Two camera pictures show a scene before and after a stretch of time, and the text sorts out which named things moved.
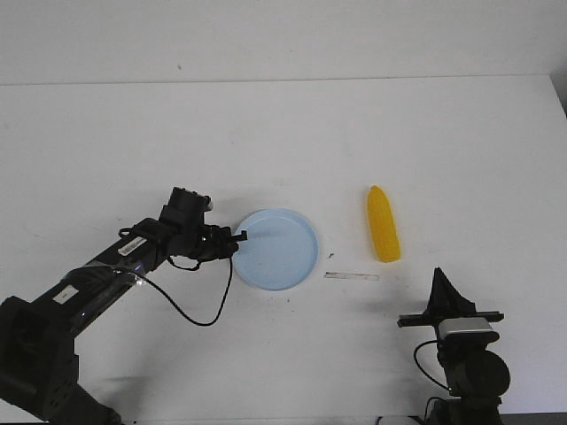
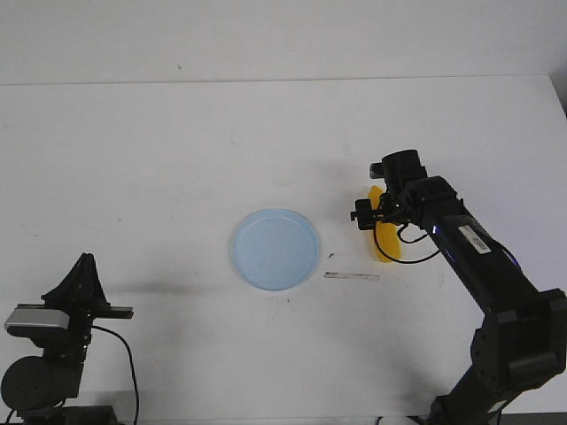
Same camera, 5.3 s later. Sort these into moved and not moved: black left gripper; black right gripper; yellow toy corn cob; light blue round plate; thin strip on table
Moved: black right gripper; black left gripper
Not moved: thin strip on table; yellow toy corn cob; light blue round plate
